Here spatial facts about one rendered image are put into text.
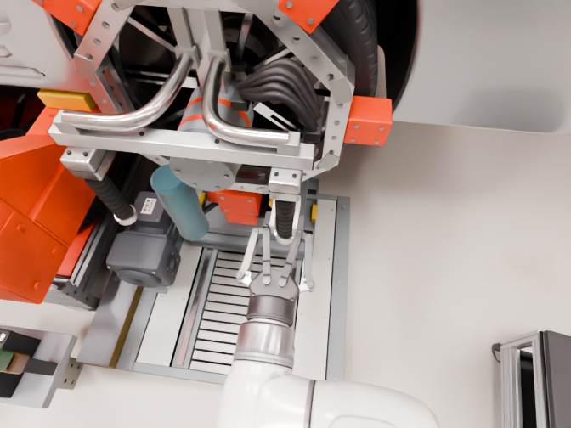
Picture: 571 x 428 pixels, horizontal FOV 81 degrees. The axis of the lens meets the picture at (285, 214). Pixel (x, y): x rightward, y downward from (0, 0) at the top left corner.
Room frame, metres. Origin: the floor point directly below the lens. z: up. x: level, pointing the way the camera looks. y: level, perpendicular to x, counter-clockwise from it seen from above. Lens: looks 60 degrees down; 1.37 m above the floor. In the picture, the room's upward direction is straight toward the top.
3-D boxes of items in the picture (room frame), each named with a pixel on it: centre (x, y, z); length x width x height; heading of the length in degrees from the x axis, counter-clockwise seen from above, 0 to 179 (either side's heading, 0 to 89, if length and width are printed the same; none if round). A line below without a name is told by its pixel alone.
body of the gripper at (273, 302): (0.16, 0.02, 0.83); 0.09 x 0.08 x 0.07; 173
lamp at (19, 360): (0.09, 0.59, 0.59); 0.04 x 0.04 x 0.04; 83
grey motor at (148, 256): (0.57, 0.45, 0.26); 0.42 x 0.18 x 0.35; 173
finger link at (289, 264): (0.22, -0.01, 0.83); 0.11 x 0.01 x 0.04; 161
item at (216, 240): (0.74, 0.12, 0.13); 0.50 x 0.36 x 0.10; 83
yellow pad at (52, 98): (0.82, 0.62, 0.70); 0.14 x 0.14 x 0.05; 83
